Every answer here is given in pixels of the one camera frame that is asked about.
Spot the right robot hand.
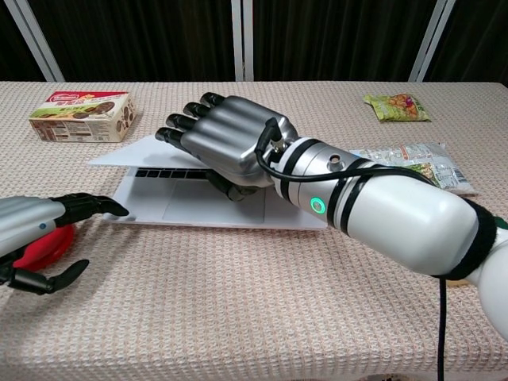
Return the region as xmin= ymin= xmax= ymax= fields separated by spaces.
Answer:
xmin=154 ymin=91 xmax=298 ymax=202

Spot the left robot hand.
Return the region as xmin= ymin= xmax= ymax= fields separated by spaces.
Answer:
xmin=0 ymin=192 xmax=130 ymax=295

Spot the silver laptop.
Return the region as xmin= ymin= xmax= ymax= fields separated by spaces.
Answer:
xmin=87 ymin=134 xmax=330 ymax=231

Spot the red plastic disc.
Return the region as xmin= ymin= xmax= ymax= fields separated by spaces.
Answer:
xmin=13 ymin=222 xmax=75 ymax=271

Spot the cookie box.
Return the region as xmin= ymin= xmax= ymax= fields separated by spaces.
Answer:
xmin=28 ymin=90 xmax=138 ymax=143

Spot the black curtain panel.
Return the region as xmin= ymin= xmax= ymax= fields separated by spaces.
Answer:
xmin=252 ymin=0 xmax=440 ymax=83
xmin=0 ymin=0 xmax=44 ymax=83
xmin=27 ymin=0 xmax=236 ymax=83
xmin=426 ymin=0 xmax=508 ymax=85

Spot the beige woven tablecloth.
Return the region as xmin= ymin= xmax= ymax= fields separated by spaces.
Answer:
xmin=0 ymin=81 xmax=508 ymax=381

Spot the green snack packet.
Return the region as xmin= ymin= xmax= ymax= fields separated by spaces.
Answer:
xmin=364 ymin=93 xmax=433 ymax=123

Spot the clear snack bag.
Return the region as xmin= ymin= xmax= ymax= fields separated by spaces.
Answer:
xmin=348 ymin=141 xmax=479 ymax=196

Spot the grey aluminium frame bar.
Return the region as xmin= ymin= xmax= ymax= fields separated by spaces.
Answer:
xmin=407 ymin=0 xmax=457 ymax=83
xmin=231 ymin=0 xmax=256 ymax=83
xmin=2 ymin=0 xmax=65 ymax=83

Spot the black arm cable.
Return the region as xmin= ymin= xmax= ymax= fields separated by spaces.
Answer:
xmin=256 ymin=117 xmax=449 ymax=381

